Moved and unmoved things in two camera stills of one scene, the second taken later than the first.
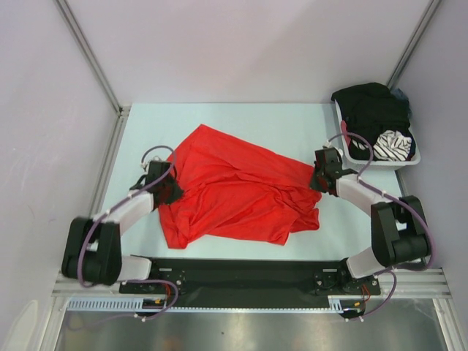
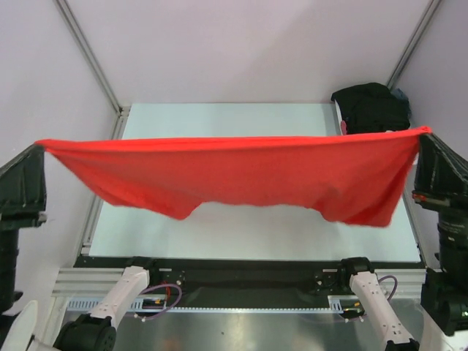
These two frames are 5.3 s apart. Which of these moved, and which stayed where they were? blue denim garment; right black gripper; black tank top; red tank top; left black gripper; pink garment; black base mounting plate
Moved: right black gripper; red tank top; left black gripper
Stayed: pink garment; black base mounting plate; blue denim garment; black tank top
